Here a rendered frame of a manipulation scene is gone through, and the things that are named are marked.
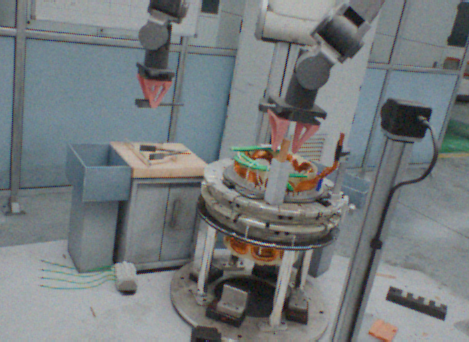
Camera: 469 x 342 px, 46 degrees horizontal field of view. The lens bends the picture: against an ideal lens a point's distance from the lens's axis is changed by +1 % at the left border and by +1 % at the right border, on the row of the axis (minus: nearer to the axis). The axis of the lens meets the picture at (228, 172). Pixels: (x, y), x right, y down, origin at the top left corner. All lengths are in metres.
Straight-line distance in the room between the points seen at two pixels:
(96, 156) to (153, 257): 0.29
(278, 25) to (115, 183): 0.65
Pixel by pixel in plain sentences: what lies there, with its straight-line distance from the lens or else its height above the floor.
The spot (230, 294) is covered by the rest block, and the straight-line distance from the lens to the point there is 1.24.
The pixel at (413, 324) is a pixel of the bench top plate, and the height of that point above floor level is 0.78.
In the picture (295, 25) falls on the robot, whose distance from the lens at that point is 1.59.
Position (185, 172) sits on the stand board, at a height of 1.05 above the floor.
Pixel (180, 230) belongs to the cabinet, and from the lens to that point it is 1.40.
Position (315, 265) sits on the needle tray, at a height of 0.82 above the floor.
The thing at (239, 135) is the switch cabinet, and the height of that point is 0.55.
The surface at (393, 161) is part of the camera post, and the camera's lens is 0.71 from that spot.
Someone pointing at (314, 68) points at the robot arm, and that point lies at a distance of 0.95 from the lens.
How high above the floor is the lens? 1.50
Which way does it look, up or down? 19 degrees down
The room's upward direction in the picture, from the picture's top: 10 degrees clockwise
